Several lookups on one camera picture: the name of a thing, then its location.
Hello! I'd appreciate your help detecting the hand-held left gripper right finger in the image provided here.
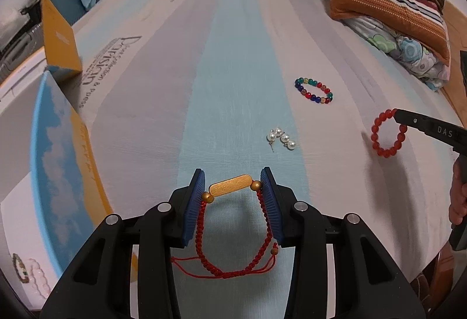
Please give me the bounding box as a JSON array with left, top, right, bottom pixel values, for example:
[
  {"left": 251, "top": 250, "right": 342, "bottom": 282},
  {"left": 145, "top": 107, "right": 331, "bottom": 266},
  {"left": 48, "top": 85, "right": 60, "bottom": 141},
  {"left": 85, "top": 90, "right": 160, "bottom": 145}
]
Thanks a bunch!
[{"left": 260, "top": 166, "right": 427, "bottom": 319}]

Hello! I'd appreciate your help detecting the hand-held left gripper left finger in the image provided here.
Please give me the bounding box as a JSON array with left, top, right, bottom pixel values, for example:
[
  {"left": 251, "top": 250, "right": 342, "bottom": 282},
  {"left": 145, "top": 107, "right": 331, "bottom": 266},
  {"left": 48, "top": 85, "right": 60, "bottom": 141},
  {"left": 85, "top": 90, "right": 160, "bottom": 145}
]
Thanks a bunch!
[{"left": 39, "top": 169, "right": 207, "bottom": 319}]

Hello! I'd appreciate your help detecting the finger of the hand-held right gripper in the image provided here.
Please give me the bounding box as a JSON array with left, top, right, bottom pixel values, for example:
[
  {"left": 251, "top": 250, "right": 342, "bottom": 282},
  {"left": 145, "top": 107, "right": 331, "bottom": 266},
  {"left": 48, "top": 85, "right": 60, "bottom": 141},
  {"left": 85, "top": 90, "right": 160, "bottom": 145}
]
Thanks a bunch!
[{"left": 394, "top": 108, "right": 467, "bottom": 154}]

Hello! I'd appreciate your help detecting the red cord bracelet gold bar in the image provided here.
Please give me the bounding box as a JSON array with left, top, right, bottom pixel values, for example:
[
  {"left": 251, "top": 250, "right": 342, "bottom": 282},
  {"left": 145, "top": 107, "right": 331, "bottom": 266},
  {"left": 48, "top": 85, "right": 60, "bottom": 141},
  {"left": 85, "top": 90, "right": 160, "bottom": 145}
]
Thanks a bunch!
[{"left": 171, "top": 175, "right": 280, "bottom": 279}]

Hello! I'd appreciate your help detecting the red bead bracelet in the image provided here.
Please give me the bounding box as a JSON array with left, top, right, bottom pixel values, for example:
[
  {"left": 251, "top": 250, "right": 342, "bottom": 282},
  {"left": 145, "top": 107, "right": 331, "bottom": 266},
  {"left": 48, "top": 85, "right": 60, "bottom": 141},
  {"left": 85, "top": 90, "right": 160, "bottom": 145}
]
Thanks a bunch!
[{"left": 371, "top": 109, "right": 408, "bottom": 157}]

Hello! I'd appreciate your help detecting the blue and yellow cardboard box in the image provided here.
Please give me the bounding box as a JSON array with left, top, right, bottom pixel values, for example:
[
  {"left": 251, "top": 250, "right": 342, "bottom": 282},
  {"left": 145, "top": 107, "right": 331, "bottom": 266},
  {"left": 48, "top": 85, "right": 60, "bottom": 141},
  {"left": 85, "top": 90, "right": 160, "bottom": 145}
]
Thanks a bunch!
[{"left": 0, "top": 0, "right": 139, "bottom": 309}]

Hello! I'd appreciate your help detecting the pink bead bracelet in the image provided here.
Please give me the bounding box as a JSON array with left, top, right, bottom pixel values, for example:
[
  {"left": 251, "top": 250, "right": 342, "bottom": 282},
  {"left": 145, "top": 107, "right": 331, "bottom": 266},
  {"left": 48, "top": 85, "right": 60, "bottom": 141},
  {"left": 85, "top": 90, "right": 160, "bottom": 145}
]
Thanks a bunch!
[{"left": 27, "top": 259, "right": 52, "bottom": 299}]

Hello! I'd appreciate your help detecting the brown wooden bead bracelet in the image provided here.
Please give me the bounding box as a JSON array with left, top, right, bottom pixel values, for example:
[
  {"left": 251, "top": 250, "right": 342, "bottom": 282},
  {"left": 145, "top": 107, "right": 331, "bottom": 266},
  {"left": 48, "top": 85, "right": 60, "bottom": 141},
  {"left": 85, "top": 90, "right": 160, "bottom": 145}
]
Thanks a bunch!
[{"left": 11, "top": 253, "right": 30, "bottom": 284}]

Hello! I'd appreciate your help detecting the person's right hand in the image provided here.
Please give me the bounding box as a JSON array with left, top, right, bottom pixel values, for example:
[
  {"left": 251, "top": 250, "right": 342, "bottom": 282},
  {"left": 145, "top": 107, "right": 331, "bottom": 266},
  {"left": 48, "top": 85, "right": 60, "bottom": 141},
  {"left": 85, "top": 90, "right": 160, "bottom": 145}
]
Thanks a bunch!
[{"left": 449, "top": 158, "right": 467, "bottom": 228}]

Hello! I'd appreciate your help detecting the floral quilt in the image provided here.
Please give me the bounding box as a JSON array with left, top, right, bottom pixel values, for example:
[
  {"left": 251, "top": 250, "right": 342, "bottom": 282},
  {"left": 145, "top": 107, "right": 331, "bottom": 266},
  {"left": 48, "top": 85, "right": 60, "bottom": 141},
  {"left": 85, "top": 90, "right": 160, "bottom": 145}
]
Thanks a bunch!
[{"left": 345, "top": 15, "right": 451, "bottom": 92}]

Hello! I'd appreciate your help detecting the wooden headboard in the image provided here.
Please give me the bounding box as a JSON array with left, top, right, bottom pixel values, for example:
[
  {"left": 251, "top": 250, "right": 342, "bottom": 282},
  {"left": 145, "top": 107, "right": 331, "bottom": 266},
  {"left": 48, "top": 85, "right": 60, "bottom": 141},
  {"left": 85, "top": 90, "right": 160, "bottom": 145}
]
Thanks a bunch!
[{"left": 440, "top": 0, "right": 467, "bottom": 115}]

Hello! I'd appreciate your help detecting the striped red and orange pillow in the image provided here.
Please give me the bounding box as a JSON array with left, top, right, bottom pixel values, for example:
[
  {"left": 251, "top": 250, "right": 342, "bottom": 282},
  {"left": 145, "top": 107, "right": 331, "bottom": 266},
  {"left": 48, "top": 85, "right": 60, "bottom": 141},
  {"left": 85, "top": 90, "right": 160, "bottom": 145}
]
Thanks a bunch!
[{"left": 329, "top": 0, "right": 451, "bottom": 66}]

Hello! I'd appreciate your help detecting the striped blue and grey bedsheet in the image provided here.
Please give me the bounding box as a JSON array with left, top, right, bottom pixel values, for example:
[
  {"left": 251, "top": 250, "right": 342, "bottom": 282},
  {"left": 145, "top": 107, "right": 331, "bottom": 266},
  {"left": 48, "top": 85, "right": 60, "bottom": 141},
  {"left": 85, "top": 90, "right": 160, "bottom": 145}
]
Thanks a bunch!
[{"left": 0, "top": 0, "right": 467, "bottom": 319}]

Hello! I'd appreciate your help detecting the silver suitcase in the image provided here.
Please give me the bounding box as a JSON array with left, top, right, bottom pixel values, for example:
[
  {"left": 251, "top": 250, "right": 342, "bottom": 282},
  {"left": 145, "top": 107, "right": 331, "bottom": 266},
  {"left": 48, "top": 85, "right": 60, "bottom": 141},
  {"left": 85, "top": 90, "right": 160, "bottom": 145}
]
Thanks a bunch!
[{"left": 0, "top": 22, "right": 46, "bottom": 83}]

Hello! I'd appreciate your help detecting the multicolour bead bracelet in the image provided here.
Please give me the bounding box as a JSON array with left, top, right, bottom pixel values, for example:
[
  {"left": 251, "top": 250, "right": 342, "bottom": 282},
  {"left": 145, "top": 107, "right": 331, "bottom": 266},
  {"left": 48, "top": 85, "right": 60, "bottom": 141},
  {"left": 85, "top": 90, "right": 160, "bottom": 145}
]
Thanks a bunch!
[{"left": 295, "top": 77, "right": 334, "bottom": 105}]

